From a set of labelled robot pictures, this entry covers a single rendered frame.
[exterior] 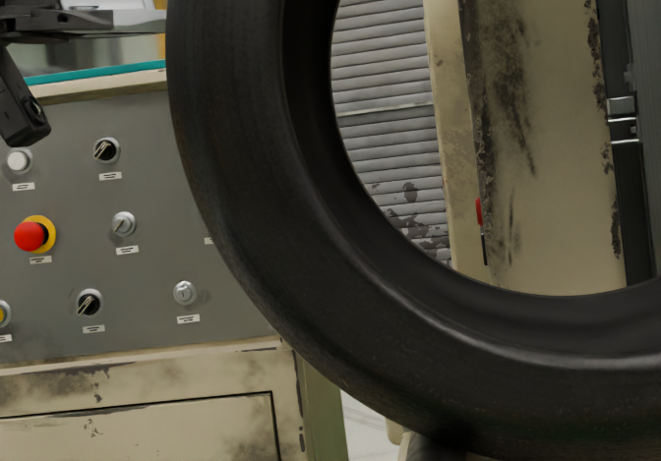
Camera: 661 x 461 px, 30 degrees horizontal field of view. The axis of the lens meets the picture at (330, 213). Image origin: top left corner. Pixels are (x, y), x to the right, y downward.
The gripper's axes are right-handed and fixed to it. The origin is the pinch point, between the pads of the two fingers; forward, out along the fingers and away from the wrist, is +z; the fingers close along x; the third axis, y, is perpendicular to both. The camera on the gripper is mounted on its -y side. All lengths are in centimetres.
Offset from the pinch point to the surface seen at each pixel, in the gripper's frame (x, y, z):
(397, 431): 22.9, -36.7, 15.8
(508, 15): 25.3, 2.6, 26.4
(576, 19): 25.2, 2.1, 32.8
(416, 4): 930, 100, -21
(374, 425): 402, -126, -17
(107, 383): 61, -40, -24
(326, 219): -13.0, -14.1, 13.4
